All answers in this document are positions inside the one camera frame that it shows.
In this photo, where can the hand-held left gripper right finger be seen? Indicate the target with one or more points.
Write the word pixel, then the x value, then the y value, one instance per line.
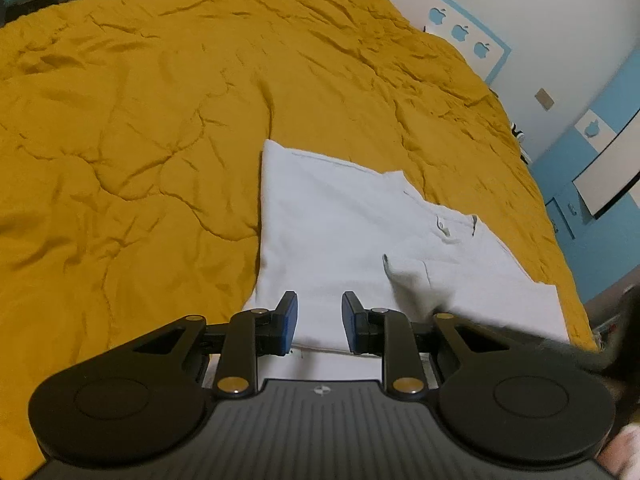
pixel 351 325

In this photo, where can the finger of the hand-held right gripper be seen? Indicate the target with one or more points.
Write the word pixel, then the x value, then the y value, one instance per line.
pixel 550 347

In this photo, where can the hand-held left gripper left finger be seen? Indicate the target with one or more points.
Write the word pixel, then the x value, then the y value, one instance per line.
pixel 287 322

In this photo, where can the white polo shirt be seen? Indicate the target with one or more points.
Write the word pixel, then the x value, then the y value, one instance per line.
pixel 325 220

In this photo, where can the blue cabinet door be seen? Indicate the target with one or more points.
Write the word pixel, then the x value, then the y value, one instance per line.
pixel 561 216

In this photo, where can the white board panel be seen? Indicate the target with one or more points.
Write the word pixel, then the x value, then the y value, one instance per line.
pixel 607 180

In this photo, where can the black white striped cloth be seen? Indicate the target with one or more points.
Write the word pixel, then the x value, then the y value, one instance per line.
pixel 518 133

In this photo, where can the mustard yellow blanket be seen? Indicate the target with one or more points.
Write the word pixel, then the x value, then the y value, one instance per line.
pixel 125 160

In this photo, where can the beige wall switch plate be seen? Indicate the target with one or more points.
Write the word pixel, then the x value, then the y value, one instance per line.
pixel 544 99

